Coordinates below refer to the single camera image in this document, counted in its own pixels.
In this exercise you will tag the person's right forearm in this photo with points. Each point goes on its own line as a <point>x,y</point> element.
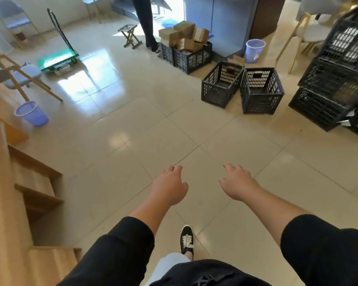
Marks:
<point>274,217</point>

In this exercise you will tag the green platform trolley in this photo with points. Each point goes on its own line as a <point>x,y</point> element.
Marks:
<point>57,58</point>

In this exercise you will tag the grey folding chair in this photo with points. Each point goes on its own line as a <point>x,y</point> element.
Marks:
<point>15,22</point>

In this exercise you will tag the black shirt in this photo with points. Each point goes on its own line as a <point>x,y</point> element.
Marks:
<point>122,259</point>

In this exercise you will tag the light grey trouser leg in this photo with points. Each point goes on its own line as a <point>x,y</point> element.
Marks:
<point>167,266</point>

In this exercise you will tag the brown cardboard box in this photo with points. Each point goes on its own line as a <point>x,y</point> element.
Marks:
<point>201,35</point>
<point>168,35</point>
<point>185,28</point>
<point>192,45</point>

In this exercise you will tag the purple plastic bucket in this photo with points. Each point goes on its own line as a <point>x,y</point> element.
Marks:
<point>254,49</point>
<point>32,114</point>

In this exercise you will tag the wooden staircase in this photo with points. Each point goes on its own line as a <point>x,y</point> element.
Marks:
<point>9,190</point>

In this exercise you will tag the wooden chair with grey seat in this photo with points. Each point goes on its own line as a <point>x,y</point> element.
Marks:
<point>21,75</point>

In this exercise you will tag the blue cabinet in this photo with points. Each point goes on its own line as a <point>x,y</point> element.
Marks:
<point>223,20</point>

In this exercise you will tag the person's right hand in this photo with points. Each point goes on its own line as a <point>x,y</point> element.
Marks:
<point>238,184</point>

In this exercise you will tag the person's right thumb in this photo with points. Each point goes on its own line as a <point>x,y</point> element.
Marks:
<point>223,183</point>

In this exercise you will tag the person's left thumb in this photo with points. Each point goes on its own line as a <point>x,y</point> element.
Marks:
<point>184,186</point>

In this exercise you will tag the wooden chair with blue seat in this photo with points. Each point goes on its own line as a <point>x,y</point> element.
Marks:
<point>92,4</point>

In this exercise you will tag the person's left forearm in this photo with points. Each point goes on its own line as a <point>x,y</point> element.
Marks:
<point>152,214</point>

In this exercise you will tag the person's left hand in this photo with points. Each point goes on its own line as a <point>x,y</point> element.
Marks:
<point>168,187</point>

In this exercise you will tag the black crate with cardboard boxes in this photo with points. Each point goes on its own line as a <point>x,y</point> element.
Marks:
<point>194,61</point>

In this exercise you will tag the small white box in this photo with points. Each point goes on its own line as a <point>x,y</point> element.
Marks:
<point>62,69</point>

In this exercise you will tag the black shoe with white laces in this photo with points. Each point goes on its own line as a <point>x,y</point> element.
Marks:
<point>186,239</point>

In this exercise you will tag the brown wooden panel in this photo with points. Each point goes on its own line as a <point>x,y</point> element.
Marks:
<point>267,16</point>

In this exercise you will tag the small flat cardboard box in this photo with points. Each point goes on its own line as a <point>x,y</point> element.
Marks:
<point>237,60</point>

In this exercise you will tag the small folding stool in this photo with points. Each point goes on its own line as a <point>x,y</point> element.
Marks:
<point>129,34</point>

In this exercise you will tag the wooden chair with white seat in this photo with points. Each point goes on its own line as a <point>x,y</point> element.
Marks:
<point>313,31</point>

